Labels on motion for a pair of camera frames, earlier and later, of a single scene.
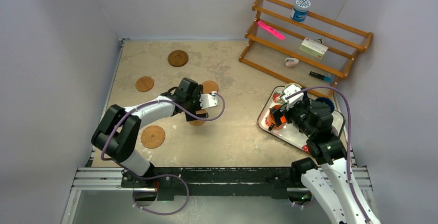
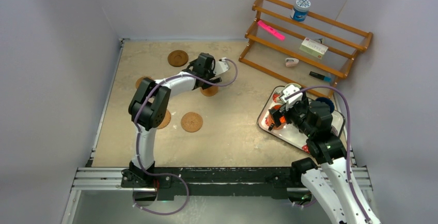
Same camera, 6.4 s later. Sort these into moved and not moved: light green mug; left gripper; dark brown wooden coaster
Moved: left gripper
Not moved: light green mug; dark brown wooden coaster
